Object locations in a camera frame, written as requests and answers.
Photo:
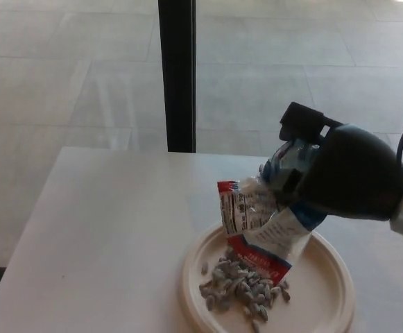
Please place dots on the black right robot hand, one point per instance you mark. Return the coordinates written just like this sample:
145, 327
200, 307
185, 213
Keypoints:
353, 173

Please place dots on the sunflower seed bag red blue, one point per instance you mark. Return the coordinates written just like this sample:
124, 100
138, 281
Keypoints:
256, 215

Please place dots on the beige round paper plate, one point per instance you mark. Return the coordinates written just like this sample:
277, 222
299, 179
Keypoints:
326, 284

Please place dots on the pile of sunflower seeds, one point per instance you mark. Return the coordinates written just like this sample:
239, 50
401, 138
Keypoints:
242, 286

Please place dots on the black vertical window frame post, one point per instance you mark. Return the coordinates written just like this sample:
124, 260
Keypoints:
177, 76

